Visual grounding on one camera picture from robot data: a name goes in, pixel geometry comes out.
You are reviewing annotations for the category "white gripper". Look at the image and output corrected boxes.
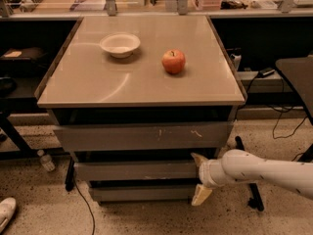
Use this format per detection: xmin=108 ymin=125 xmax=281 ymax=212
xmin=191 ymin=153 xmax=227 ymax=207

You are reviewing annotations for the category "grey drawer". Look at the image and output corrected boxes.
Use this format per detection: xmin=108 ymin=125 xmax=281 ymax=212
xmin=74 ymin=160 xmax=199 ymax=181
xmin=54 ymin=121 xmax=233 ymax=152
xmin=89 ymin=185 xmax=196 ymax=202

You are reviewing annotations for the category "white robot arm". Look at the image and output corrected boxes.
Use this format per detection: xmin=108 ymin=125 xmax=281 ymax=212
xmin=192 ymin=149 xmax=313 ymax=206

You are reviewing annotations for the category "grey drawer cabinet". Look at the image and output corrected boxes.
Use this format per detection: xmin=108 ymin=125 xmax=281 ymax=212
xmin=37 ymin=16 xmax=246 ymax=189

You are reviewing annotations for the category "black floor stand bar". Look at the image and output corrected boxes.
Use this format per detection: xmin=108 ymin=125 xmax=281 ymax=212
xmin=235 ymin=136 xmax=264 ymax=212

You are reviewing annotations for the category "red apple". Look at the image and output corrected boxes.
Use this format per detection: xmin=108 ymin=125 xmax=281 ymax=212
xmin=161 ymin=49 xmax=186 ymax=74

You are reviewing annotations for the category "black power adapter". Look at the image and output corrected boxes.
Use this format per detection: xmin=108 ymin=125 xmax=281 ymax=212
xmin=257 ymin=68 xmax=275 ymax=78

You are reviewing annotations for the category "dark side table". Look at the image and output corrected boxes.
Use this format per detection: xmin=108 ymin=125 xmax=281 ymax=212
xmin=276 ymin=56 xmax=313 ymax=124

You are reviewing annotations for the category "white bowl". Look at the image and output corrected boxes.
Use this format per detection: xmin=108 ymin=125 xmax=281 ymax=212
xmin=100 ymin=33 xmax=141 ymax=58

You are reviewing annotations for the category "clear plastic bottle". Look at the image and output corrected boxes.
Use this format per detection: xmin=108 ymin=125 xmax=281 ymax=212
xmin=37 ymin=150 xmax=56 ymax=172

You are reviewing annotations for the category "black table leg left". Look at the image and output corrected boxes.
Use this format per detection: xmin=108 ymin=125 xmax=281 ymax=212
xmin=0 ymin=112 xmax=35 ymax=158

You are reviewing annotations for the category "white shoe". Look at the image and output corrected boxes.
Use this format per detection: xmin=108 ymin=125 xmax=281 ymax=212
xmin=0 ymin=197 xmax=17 ymax=233

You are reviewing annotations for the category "black floor cable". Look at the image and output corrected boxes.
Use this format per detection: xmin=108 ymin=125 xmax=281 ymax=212
xmin=73 ymin=179 xmax=97 ymax=235

